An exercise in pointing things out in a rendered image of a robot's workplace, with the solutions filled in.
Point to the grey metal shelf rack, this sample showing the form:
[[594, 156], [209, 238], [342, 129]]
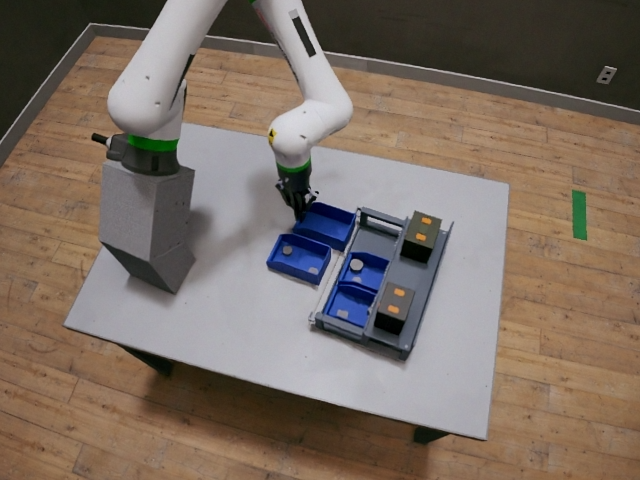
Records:
[[382, 241]]

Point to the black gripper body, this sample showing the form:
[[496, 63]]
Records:
[[301, 187]]

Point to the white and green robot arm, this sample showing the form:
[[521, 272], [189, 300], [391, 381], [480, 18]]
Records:
[[141, 100]]

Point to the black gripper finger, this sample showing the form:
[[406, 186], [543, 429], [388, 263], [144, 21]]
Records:
[[303, 208], [289, 198]]

